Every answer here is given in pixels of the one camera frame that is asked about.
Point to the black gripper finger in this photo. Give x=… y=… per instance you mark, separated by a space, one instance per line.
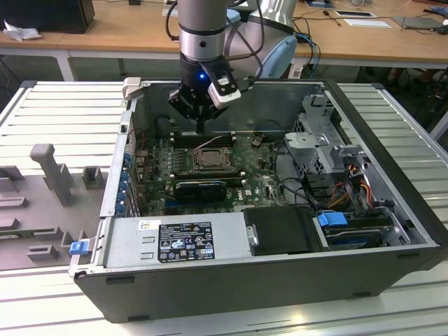
x=185 y=106
x=204 y=126

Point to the thin metal locking lever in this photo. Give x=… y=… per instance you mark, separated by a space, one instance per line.
x=210 y=143
x=215 y=169

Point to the silver green CPU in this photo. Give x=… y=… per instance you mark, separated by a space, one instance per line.
x=213 y=158

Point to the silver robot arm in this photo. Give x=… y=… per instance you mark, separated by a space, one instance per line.
x=201 y=31

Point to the black RAM slot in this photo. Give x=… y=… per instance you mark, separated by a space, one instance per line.
x=210 y=175
x=185 y=136
x=210 y=172
x=185 y=144
x=185 y=141
x=210 y=178
x=234 y=181

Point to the black CPU socket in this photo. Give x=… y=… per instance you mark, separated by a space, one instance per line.
x=232 y=151

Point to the black cylinder part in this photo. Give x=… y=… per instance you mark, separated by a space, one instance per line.
x=161 y=126

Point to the silver coin battery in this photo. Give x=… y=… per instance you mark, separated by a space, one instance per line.
x=257 y=140

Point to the black graphics card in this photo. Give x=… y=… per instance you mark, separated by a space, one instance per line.
x=201 y=192

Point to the wooden desk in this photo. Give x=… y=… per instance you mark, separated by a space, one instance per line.
x=21 y=46
x=140 y=31

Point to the green motherboard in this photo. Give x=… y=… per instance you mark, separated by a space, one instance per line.
x=252 y=196

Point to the silver perforated drive cage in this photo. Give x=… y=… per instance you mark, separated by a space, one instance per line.
x=308 y=140

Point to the silver power supply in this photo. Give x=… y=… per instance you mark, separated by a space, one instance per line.
x=126 y=245

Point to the blue book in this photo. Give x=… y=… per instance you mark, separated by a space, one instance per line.
x=320 y=3

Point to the black box device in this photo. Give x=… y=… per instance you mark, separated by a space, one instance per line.
x=45 y=15

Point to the blue disk carrier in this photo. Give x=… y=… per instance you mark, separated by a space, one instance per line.
x=330 y=220

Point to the black silver PC case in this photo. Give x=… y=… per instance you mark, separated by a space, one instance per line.
x=210 y=294

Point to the blue case latch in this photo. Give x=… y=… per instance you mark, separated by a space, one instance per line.
x=78 y=248

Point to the grey parts rack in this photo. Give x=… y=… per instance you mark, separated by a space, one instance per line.
x=42 y=217

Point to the white paper sheet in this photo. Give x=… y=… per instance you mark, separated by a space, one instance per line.
x=367 y=22

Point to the dark hard disk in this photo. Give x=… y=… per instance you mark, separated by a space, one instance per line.
x=350 y=239

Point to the green RAM stick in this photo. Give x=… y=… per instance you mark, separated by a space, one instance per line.
x=10 y=236

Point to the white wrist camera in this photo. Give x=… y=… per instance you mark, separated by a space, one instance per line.
x=224 y=94

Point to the silver disk bay bracket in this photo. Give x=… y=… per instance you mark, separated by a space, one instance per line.
x=351 y=151

